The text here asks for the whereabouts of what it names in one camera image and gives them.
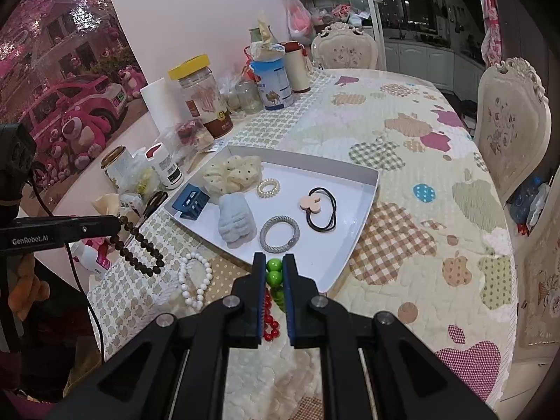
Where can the pink patterned hanging cloth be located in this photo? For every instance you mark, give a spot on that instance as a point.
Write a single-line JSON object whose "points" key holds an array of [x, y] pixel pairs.
{"points": [[492, 22]]}

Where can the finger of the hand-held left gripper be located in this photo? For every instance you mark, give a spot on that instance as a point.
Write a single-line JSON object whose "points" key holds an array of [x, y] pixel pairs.
{"points": [[96, 227]]}

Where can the white kitchen cabinets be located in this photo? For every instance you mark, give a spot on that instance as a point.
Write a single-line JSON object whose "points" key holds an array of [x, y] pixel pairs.
{"points": [[420, 59]]}

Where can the crumpled cream plastic bag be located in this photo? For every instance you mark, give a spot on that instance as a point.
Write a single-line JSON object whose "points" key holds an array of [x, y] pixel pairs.
{"points": [[269, 46]]}

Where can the small empty glass jar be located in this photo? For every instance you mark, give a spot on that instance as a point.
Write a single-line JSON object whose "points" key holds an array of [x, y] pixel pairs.
{"points": [[249, 98]]}

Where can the pink plastic bag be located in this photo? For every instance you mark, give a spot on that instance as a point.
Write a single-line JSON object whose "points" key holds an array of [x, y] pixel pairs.
{"points": [[299, 19]]}

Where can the cream carved dining chair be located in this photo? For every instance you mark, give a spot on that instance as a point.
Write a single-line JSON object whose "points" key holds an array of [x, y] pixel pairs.
{"points": [[512, 127], [542, 288], [345, 50]]}

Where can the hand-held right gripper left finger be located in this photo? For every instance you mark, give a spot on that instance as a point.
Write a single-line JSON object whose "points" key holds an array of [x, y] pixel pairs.
{"points": [[260, 297]]}

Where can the clear plastic bag yellow contents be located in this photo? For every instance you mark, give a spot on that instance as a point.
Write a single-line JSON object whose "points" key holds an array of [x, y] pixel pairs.
{"points": [[146, 181]]}

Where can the blue plastic bags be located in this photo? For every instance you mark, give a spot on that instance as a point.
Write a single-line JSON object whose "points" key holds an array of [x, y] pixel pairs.
{"points": [[523, 203]]}

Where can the white bottle red cap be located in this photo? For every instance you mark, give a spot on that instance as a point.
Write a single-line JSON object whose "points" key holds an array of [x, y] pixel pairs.
{"points": [[168, 168]]}

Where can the blue white milk powder can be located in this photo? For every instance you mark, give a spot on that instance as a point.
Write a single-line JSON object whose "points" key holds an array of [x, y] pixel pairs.
{"points": [[273, 83]]}

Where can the tin can gold rim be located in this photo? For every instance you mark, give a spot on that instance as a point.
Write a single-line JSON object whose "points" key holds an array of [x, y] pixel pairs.
{"points": [[116, 170]]}

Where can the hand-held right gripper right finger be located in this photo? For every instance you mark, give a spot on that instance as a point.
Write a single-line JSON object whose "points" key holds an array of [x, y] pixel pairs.
{"points": [[288, 306]]}

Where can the quilted apple print tablecloth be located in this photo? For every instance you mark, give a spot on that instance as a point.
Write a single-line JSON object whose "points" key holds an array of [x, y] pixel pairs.
{"points": [[415, 183]]}

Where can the cream dotted scrunchie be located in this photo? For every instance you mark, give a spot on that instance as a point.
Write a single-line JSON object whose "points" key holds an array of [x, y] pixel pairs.
{"points": [[232, 175]]}

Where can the light blue fuzzy hair clip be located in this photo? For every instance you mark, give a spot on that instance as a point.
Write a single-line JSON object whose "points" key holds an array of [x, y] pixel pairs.
{"points": [[236, 223]]}

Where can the bag of red dates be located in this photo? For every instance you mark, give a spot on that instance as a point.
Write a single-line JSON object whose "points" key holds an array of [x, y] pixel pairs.
{"points": [[190, 133]]}

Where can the blue hair claw clip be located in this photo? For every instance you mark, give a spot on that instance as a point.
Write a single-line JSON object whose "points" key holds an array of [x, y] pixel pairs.
{"points": [[192, 199]]}

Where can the small white tissue packet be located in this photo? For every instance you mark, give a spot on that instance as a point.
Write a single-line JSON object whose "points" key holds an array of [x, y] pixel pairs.
{"points": [[131, 203]]}

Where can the pink bear wall poster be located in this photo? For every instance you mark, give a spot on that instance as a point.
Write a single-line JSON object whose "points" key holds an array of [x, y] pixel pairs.
{"points": [[65, 74]]}

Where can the white paper towel roll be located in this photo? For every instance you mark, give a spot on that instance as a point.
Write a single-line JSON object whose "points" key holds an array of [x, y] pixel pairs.
{"points": [[157, 109]]}

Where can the glass jar yellow lid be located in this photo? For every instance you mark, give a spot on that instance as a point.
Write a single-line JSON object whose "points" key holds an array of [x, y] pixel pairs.
{"points": [[205, 100]]}

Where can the white shallow box tray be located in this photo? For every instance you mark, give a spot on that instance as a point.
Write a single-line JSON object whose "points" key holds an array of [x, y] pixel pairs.
{"points": [[341, 227]]}

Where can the brown plush toy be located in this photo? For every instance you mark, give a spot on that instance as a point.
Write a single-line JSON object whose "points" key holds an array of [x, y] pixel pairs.
{"points": [[26, 291]]}

